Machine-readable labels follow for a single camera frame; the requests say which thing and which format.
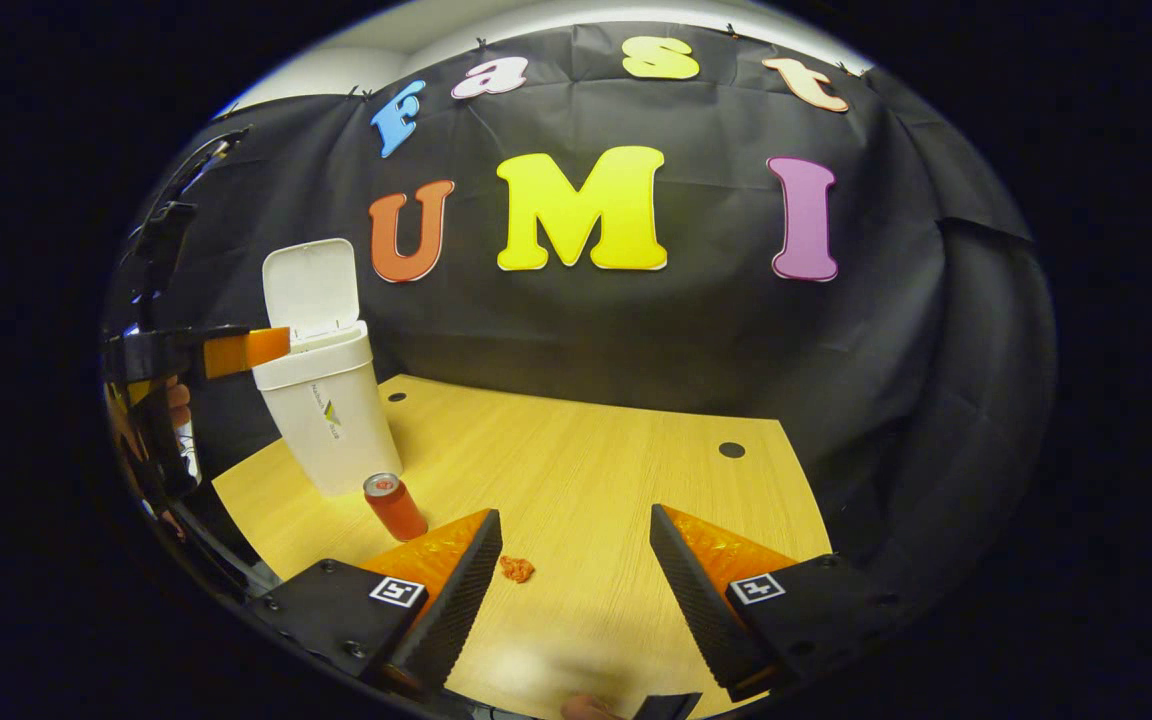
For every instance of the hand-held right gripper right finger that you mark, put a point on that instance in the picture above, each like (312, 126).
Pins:
(701, 600)

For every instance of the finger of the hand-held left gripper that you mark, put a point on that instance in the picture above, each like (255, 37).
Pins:
(236, 351)

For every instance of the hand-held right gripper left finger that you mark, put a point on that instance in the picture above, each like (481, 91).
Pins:
(451, 600)

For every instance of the orange paper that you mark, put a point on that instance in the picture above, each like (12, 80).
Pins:
(517, 569)

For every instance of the red pop can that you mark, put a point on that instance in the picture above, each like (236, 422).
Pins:
(398, 510)

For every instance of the white desktop garbage bin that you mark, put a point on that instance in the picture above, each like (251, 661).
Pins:
(331, 420)

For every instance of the wooden desktop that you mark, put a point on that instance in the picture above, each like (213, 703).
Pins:
(586, 480)

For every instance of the black stand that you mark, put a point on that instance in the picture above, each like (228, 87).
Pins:
(164, 235)

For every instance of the black backdrop cloth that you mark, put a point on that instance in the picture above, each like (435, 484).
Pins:
(586, 320)

